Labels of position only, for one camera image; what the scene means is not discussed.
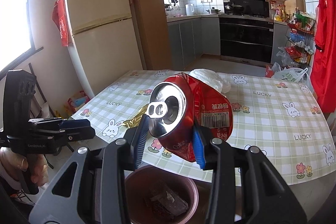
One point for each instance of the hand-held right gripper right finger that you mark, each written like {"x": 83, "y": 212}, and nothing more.
{"x": 198, "y": 150}

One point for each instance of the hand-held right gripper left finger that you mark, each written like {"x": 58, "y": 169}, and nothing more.
{"x": 139, "y": 145}

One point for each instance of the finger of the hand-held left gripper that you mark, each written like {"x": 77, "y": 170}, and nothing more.
{"x": 78, "y": 134}
{"x": 74, "y": 123}

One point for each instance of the gold foil wrapper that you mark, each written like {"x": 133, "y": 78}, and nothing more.
{"x": 135, "y": 120}

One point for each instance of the pink plastic bin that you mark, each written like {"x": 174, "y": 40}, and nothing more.
{"x": 131, "y": 187}

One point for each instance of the crushed red drink can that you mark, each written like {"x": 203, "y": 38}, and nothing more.
{"x": 207, "y": 103}

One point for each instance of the dark brown packet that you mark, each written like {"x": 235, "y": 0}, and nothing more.
{"x": 168, "y": 203}

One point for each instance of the person's left hand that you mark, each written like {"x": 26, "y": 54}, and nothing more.
{"x": 39, "y": 169}

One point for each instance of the red gift bag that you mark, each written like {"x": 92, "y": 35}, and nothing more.
{"x": 77, "y": 103}

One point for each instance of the cream two-door fridge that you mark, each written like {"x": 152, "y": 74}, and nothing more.
{"x": 99, "y": 56}

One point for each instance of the checked rabbit print tablecloth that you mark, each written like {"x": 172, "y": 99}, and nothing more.
{"x": 267, "y": 124}

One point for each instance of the bright window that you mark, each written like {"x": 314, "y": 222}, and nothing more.
{"x": 15, "y": 16}

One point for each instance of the red printed hanging cloth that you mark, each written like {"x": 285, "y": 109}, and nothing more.
{"x": 61, "y": 22}

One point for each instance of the red paper bag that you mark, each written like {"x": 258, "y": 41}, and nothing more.
{"x": 269, "y": 71}

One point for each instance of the grey kitchen base cabinets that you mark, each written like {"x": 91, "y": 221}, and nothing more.
{"x": 189, "y": 40}

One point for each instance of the white green plastic bag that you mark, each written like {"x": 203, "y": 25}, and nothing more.
{"x": 288, "y": 76}

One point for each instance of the black built-in oven stove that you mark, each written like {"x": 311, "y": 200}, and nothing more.
{"x": 245, "y": 40}

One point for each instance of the translucent plastic bag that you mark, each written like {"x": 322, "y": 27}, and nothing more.
{"x": 283, "y": 56}

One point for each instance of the steel pot with lid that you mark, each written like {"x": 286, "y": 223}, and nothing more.
{"x": 213, "y": 11}

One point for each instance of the white electric kettle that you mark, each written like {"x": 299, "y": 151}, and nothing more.
{"x": 189, "y": 10}

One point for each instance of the black wok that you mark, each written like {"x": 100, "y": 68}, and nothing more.
{"x": 233, "y": 8}

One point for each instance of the black range hood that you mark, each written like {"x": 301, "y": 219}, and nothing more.
{"x": 252, "y": 2}

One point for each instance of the group of condiment bottles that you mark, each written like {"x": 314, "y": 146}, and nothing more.
{"x": 281, "y": 14}

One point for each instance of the red apron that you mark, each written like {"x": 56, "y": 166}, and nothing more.
{"x": 324, "y": 43}

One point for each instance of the yellow packet bundle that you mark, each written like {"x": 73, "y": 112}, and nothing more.
{"x": 277, "y": 1}

